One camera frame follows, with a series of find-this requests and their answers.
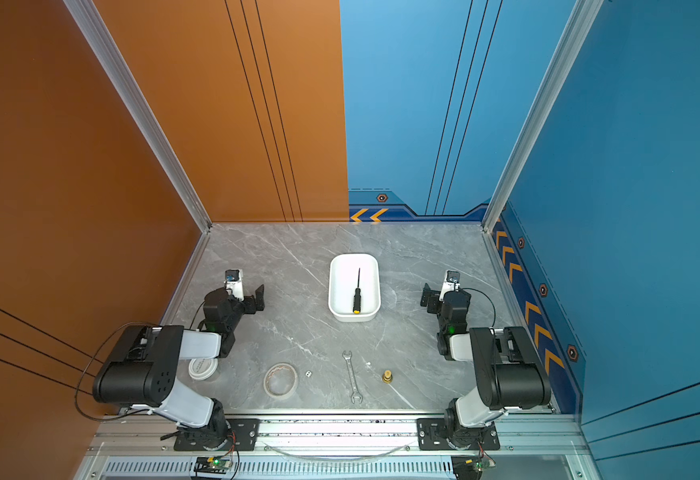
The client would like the right small circuit board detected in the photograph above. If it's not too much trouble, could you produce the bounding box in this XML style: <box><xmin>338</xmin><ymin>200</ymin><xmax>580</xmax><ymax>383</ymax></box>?
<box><xmin>451</xmin><ymin>456</ymin><xmax>496</xmax><ymax>480</ymax></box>

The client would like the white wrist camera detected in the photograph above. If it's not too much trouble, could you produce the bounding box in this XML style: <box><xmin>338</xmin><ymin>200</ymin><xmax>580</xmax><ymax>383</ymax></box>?
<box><xmin>225</xmin><ymin>269</ymin><xmax>245</xmax><ymax>301</ymax></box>
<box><xmin>439</xmin><ymin>270</ymin><xmax>461</xmax><ymax>301</ymax></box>

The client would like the white tape roll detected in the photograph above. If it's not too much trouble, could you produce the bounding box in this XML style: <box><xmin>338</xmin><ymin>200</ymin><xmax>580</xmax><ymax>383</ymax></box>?
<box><xmin>188</xmin><ymin>358</ymin><xmax>219</xmax><ymax>381</ymax></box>

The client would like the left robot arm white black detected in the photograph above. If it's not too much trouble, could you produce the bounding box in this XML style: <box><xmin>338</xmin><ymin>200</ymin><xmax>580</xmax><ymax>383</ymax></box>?
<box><xmin>92</xmin><ymin>285</ymin><xmax>265</xmax><ymax>451</ymax></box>

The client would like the white plastic bin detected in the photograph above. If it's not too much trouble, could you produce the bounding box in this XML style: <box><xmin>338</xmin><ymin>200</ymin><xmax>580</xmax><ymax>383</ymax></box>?
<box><xmin>328</xmin><ymin>253</ymin><xmax>381</xmax><ymax>323</ymax></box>

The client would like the left green circuit board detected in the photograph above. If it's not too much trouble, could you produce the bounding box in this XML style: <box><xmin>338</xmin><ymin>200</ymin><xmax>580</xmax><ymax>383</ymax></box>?
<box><xmin>191</xmin><ymin>456</ymin><xmax>236</xmax><ymax>479</ymax></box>

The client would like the silver open-end wrench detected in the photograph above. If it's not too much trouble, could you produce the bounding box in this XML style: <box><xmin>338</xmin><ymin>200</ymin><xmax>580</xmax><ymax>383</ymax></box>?
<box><xmin>342</xmin><ymin>350</ymin><xmax>363</xmax><ymax>405</ymax></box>

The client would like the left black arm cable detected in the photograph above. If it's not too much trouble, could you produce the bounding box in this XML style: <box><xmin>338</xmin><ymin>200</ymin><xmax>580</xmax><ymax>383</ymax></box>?
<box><xmin>74</xmin><ymin>321</ymin><xmax>162</xmax><ymax>421</ymax></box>

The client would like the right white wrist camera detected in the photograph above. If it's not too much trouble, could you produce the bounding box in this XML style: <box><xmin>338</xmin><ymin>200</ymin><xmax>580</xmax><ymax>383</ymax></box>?
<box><xmin>439</xmin><ymin>270</ymin><xmax>461</xmax><ymax>301</ymax></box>

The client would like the black yellow screwdriver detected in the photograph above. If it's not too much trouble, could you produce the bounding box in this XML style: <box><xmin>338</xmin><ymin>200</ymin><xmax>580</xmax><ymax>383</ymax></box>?
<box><xmin>352</xmin><ymin>268</ymin><xmax>362</xmax><ymax>315</ymax></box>

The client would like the aluminium corner post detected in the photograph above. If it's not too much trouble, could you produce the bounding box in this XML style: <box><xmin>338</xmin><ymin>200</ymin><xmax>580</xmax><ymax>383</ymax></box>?
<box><xmin>482</xmin><ymin>0</ymin><xmax>604</xmax><ymax>234</ymax></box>
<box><xmin>64</xmin><ymin>0</ymin><xmax>213</xmax><ymax>234</ymax></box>

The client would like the clear tape roll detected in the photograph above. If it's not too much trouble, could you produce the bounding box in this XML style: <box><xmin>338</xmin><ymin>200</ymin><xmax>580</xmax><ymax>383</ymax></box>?
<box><xmin>263</xmin><ymin>363</ymin><xmax>299</xmax><ymax>400</ymax></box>

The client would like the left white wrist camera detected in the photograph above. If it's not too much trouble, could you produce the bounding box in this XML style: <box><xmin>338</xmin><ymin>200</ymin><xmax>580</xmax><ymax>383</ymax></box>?
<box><xmin>225</xmin><ymin>269</ymin><xmax>245</xmax><ymax>301</ymax></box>

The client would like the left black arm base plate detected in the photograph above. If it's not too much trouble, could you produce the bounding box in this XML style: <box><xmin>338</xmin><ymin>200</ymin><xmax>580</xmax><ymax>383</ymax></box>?
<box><xmin>174</xmin><ymin>418</ymin><xmax>260</xmax><ymax>453</ymax></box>

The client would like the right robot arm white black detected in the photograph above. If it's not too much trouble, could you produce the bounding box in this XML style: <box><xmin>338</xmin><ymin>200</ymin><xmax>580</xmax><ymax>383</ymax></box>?
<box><xmin>417</xmin><ymin>284</ymin><xmax>552</xmax><ymax>451</ymax></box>

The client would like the left aluminium corner post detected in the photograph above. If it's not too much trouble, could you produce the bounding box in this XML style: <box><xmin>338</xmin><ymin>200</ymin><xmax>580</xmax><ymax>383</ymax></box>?
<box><xmin>64</xmin><ymin>0</ymin><xmax>213</xmax><ymax>234</ymax></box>

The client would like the right aluminium corner post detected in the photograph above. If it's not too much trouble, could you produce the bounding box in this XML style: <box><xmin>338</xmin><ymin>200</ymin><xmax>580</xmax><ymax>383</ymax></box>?
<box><xmin>482</xmin><ymin>0</ymin><xmax>604</xmax><ymax>234</ymax></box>

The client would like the aluminium front rail frame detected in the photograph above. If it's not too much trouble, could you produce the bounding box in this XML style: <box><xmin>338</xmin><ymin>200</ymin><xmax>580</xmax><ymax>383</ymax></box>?
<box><xmin>75</xmin><ymin>410</ymin><xmax>600</xmax><ymax>479</ymax></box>

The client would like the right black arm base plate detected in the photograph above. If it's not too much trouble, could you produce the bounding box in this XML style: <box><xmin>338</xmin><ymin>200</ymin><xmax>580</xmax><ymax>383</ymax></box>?
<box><xmin>416</xmin><ymin>417</ymin><xmax>501</xmax><ymax>451</ymax></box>

